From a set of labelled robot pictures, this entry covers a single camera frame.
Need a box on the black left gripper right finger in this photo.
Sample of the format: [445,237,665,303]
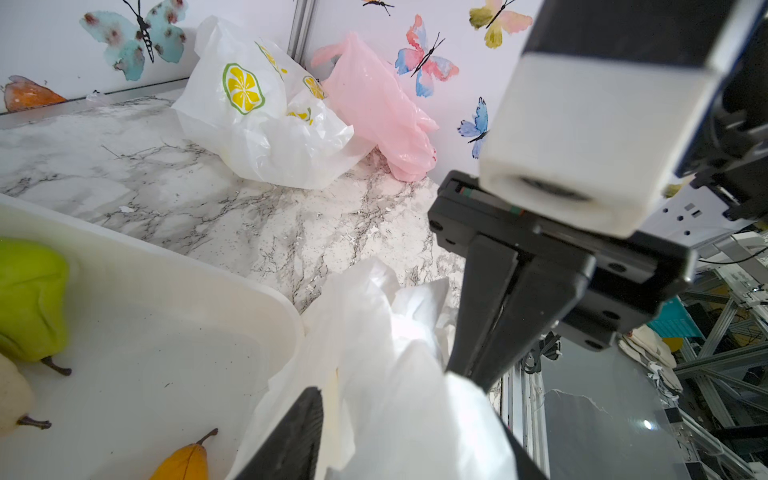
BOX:
[501,421,547,480]

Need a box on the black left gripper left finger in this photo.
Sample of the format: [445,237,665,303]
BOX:
[236,387,324,480]

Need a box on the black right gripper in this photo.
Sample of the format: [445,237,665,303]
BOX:
[428,171,696,391]

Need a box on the yellow orange fruit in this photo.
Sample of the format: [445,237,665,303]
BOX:
[150,428,218,480]

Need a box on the white cartoon print plastic bag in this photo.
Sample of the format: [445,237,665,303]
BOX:
[229,258,517,479]

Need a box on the pink apple print plastic bag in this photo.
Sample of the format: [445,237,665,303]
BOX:
[311,33,438,182]

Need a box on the white rectangular fruit tray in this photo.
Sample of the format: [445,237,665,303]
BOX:
[1,197,303,479]

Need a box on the dark green pear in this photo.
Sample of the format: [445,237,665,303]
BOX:
[1,237,72,376]

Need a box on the white lemon print plastic bag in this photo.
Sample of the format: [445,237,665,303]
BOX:
[173,16,373,189]

